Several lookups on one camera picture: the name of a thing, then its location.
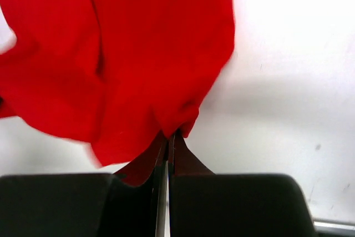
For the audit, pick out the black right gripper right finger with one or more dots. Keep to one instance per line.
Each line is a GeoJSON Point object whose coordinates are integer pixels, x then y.
{"type": "Point", "coordinates": [202, 203]}

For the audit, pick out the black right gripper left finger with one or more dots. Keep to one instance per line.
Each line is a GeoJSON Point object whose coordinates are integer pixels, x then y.
{"type": "Point", "coordinates": [129, 202]}

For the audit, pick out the red t shirt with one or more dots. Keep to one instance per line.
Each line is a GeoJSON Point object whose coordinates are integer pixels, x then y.
{"type": "Point", "coordinates": [113, 73]}

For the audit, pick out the metal rail right side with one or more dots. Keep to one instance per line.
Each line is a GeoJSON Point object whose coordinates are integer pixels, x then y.
{"type": "Point", "coordinates": [334, 228]}

